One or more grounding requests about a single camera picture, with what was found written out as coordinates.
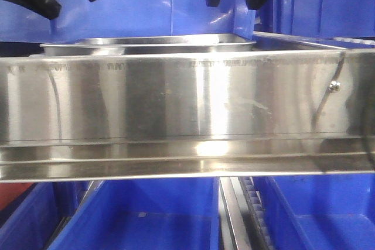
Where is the blue bin lower right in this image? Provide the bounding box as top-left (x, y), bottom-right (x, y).
top-left (253, 174), bottom-right (374, 249)

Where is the blue bin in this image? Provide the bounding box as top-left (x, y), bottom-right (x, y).
top-left (49, 177), bottom-right (219, 249)
top-left (1, 181), bottom-right (89, 249)
top-left (253, 174), bottom-right (374, 249)

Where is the silver bolt on rail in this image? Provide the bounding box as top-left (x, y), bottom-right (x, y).
top-left (328, 80), bottom-right (341, 93)

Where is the large blue crate upper centre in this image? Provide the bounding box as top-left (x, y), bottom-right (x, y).
top-left (1, 0), bottom-right (255, 43)

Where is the blue bin lower centre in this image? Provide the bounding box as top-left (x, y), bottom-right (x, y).
top-left (49, 177), bottom-right (219, 249)

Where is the blue bin lower left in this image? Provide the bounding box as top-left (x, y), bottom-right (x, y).
top-left (1, 181), bottom-right (89, 249)

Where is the blue crate upper right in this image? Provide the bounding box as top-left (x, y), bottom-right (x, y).
top-left (254, 0), bottom-right (374, 38)

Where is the roller track rail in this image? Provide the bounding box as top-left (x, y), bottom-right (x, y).
top-left (219, 177), bottom-right (274, 249)

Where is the silver metal tray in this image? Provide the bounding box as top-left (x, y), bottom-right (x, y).
top-left (40, 33), bottom-right (255, 56)

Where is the stainless steel shelf front rail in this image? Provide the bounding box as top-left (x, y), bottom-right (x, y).
top-left (1, 49), bottom-right (374, 182)

